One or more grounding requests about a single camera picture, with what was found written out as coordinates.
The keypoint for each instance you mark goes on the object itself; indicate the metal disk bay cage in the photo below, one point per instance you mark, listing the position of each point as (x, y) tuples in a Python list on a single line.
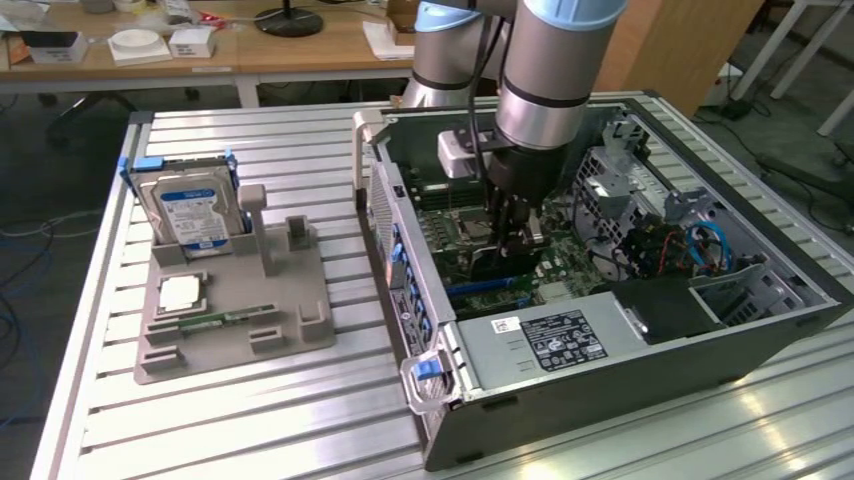
[(614, 195)]

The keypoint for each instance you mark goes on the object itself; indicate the hard disk with blue caddy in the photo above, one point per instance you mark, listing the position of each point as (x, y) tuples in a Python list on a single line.
[(190, 215)]

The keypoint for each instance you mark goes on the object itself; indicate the blue case latch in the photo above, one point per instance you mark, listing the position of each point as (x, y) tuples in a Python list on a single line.
[(429, 370)]

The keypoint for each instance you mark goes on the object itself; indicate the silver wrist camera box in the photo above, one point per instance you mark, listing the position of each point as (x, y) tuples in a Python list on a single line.
[(457, 155)]

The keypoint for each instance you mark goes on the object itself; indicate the grey parts rack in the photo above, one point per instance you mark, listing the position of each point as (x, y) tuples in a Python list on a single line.
[(227, 345)]

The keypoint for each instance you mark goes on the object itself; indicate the wooden desk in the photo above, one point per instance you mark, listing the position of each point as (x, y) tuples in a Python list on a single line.
[(300, 55)]

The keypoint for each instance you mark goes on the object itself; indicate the grey power supply unit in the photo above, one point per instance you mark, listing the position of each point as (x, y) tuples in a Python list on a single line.
[(487, 345)]

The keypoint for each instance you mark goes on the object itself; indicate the wooden cabinet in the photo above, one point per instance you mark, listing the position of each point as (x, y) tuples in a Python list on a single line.
[(667, 50)]

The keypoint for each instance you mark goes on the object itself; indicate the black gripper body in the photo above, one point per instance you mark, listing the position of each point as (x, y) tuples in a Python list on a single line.
[(527, 172)]

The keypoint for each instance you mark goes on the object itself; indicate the white table frame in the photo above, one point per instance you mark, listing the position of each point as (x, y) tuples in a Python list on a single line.
[(837, 75)]

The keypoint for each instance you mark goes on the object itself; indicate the black lamp base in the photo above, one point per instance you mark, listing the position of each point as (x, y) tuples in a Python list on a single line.
[(288, 22)]

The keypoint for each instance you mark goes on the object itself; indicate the black and white box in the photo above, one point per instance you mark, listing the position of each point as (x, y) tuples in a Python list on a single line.
[(54, 47)]

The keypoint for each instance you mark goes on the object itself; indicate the dark grey open PC case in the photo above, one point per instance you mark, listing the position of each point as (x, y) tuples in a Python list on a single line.
[(601, 400)]

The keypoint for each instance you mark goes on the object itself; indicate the small white box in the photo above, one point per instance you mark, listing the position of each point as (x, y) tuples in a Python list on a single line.
[(192, 42)]

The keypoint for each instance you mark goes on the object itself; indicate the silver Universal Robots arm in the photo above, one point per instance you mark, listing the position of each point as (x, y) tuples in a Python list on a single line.
[(554, 75)]

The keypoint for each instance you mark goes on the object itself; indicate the white round part on plate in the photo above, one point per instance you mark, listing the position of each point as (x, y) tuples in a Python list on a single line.
[(139, 47)]

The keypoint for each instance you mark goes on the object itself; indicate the blue expansion slot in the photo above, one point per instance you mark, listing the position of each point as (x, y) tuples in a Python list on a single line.
[(477, 289)]

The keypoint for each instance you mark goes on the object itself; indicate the green RAM stick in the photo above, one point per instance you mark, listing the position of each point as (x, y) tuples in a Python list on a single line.
[(220, 318)]

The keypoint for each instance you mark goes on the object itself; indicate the black chair base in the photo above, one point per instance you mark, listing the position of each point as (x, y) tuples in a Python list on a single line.
[(807, 167)]

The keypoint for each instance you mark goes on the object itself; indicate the black graphics card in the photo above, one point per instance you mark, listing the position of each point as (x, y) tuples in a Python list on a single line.
[(501, 267)]

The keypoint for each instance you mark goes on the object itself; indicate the green motherboard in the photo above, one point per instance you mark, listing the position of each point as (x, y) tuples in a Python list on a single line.
[(567, 255)]

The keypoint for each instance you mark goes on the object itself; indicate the white paper stack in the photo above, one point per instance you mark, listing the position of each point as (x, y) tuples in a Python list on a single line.
[(390, 42)]

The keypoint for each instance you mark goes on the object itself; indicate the silver CPU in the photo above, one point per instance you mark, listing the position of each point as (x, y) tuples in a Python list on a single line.
[(180, 294)]

